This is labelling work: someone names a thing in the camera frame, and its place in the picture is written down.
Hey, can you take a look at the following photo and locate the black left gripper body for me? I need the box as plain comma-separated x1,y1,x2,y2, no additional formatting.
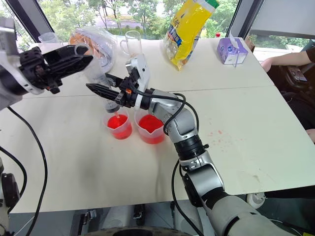
19,46,63,95

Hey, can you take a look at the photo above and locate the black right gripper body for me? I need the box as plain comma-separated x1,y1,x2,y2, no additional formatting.
114,68,143,109

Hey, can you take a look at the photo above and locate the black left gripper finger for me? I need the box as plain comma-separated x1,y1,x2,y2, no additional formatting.
48,55,94,80
43,44,77,62

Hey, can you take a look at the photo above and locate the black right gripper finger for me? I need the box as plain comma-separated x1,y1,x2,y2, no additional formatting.
105,73,123,88
86,83,122,102

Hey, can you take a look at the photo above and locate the empty clear measuring cup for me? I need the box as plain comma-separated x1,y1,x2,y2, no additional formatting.
37,31,62,51

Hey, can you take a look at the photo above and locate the plastic cup with red liquid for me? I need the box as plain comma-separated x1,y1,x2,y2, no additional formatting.
102,111,134,141

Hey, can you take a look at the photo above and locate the spouted cup with red liquid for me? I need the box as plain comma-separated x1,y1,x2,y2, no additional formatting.
134,113,166,145

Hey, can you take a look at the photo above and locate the clear bag with bread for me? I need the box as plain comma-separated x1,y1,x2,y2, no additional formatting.
69,27,118,70

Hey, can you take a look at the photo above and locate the clear glass mug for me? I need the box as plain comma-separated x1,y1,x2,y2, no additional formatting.
120,30,144,61

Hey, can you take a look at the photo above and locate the black window pillar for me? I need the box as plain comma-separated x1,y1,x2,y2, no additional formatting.
9,0,53,43
225,0,262,40

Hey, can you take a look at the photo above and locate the yellow snack bag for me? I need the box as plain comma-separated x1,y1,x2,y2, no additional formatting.
163,0,220,72

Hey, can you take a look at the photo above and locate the purple tissue pack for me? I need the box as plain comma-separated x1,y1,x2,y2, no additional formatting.
216,37,249,66

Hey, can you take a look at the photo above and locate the chrome table leg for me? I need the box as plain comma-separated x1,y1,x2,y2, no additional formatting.
80,208,98,234
133,203,146,226

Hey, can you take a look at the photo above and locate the black bag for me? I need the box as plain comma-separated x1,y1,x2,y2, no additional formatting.
266,63,311,93

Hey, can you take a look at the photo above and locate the white caster wheel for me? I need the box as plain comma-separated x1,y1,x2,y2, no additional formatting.
247,192,266,210

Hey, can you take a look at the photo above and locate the person's dark clothed body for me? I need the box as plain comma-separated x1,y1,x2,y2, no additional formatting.
280,38,315,144

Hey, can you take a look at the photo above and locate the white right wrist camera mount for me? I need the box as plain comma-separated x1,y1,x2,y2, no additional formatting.
125,54,151,109

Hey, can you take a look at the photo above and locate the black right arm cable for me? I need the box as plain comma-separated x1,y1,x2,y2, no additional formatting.
131,82,199,136
170,157,205,236

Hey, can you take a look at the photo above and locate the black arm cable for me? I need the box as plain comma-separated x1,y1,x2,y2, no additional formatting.
0,146,28,215
131,82,199,136
170,157,205,236
6,105,49,236

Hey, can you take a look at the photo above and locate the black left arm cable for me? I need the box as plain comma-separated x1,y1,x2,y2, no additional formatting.
6,105,49,236
0,146,28,215

